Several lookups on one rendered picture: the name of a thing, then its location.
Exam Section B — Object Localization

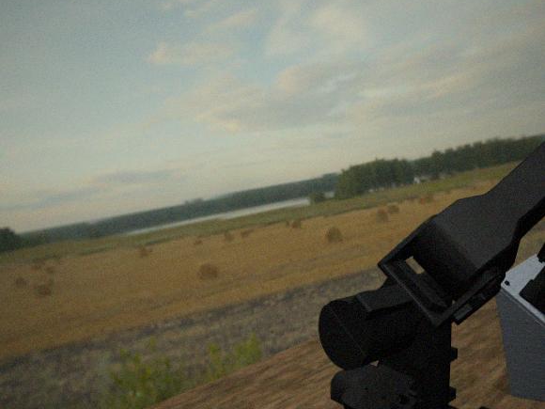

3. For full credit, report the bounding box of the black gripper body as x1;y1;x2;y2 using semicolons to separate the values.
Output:
330;343;459;409

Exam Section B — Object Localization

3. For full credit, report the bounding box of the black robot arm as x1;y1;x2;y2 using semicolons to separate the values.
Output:
318;141;545;409

